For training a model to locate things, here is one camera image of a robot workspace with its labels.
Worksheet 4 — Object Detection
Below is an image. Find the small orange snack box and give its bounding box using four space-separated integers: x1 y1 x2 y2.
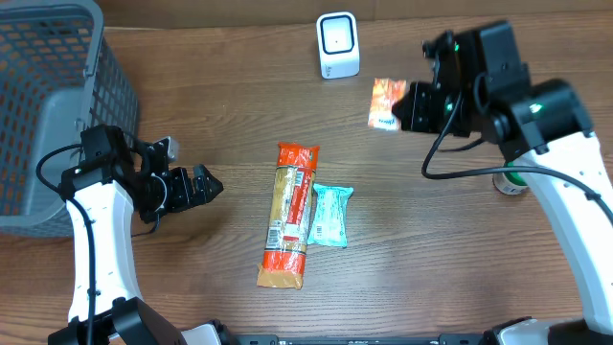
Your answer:
368 79 407 131

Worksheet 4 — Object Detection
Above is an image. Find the long red orange spaghetti pack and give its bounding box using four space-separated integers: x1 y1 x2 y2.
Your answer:
257 143 320 289

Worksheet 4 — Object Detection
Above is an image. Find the green lid white jar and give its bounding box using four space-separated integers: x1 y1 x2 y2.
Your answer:
492 172 528 196

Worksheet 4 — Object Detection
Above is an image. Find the teal orange snack packet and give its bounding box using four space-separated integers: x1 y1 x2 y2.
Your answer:
307 183 353 248

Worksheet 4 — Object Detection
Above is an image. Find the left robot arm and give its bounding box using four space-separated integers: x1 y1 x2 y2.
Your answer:
48 125 237 345

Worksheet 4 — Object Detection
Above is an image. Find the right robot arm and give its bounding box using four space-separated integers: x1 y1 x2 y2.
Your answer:
392 21 612 344

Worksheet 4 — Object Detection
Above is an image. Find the white barcode scanner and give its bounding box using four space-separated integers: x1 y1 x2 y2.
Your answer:
315 11 360 80

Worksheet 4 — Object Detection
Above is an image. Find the grey plastic mesh basket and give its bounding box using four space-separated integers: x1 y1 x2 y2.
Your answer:
1 0 140 238

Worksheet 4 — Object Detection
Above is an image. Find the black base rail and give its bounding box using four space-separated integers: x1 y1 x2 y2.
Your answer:
221 333 487 345

